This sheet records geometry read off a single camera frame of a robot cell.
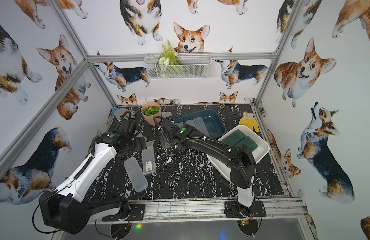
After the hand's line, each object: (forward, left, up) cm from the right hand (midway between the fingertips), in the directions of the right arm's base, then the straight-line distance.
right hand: (167, 140), depth 79 cm
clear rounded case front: (-11, +20, -19) cm, 30 cm away
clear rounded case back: (+35, +8, -19) cm, 41 cm away
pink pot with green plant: (+28, +17, -7) cm, 34 cm away
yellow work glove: (+28, -53, -19) cm, 63 cm away
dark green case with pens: (+10, -39, -15) cm, 43 cm away
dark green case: (+7, -47, -14) cm, 50 cm away
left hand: (0, +15, -2) cm, 15 cm away
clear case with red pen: (+26, -10, -19) cm, 34 cm away
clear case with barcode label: (-5, +13, -16) cm, 21 cm away
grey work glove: (+37, +46, -18) cm, 62 cm away
